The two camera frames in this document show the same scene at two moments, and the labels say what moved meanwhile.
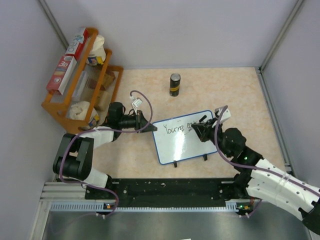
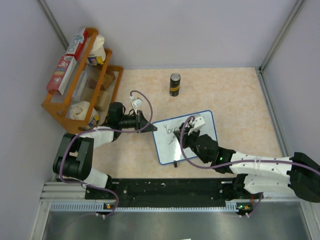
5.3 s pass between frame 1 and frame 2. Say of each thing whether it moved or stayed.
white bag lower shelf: stayed
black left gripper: stayed
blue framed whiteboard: stayed
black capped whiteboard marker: moved
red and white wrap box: stayed
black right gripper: moved
